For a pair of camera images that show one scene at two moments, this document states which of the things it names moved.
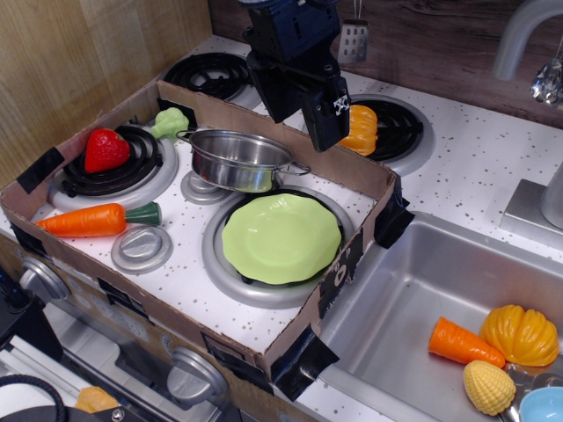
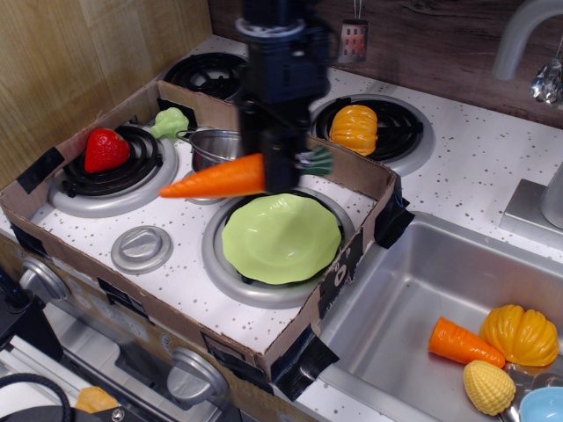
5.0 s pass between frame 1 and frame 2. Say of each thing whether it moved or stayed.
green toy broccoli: stayed
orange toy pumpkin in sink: stayed
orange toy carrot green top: moved
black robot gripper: moved
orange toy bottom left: stayed
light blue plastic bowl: stayed
